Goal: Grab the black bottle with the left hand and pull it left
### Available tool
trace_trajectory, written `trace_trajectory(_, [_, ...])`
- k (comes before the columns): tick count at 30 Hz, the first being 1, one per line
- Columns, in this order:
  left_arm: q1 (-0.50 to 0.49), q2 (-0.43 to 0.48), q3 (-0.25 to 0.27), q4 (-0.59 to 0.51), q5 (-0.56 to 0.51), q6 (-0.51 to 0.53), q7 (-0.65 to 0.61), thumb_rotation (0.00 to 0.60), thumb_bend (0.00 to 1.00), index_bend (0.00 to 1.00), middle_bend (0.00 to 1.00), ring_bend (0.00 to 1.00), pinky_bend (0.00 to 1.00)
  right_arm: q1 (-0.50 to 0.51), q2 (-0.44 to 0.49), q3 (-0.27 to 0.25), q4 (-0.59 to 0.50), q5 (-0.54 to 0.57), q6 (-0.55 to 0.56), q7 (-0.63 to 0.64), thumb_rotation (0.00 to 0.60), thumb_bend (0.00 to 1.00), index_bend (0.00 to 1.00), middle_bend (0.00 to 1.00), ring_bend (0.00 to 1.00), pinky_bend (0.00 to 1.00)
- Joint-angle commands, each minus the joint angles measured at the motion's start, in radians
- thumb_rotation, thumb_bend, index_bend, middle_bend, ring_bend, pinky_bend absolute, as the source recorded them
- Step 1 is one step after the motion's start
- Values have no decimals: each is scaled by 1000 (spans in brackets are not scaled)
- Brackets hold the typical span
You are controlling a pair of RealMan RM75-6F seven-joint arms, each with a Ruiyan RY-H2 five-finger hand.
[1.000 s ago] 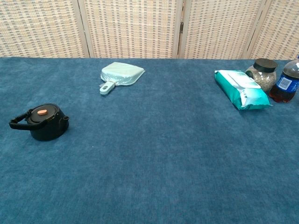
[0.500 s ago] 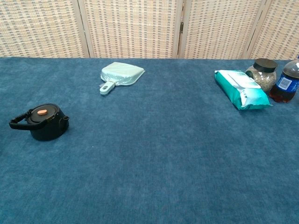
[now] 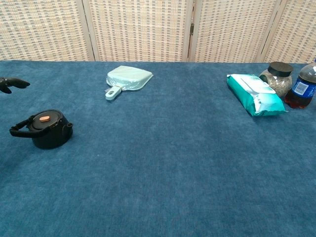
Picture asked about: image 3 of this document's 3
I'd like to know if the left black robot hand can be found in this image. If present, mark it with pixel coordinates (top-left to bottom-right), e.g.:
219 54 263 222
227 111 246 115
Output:
0 77 31 94

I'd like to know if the black kettle orange knob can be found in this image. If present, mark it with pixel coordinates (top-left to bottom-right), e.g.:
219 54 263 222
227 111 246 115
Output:
9 109 74 150

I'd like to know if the light green plastic dustpan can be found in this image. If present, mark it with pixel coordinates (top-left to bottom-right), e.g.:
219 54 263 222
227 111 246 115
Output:
105 65 154 101

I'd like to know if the woven bamboo folding screen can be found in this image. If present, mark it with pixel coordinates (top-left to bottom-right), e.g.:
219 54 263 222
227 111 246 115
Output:
0 0 316 64

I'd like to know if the blue table cloth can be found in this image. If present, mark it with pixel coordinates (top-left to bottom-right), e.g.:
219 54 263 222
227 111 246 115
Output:
0 60 316 237

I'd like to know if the teal wet wipes pack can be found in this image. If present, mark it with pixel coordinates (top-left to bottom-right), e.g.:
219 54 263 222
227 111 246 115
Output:
226 74 289 117

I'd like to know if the glass jar with black lid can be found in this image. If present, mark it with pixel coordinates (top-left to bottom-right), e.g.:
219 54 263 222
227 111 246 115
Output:
258 61 293 98

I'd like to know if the dark soda bottle blue label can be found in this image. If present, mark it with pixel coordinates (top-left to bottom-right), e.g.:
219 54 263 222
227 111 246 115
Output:
283 58 316 110

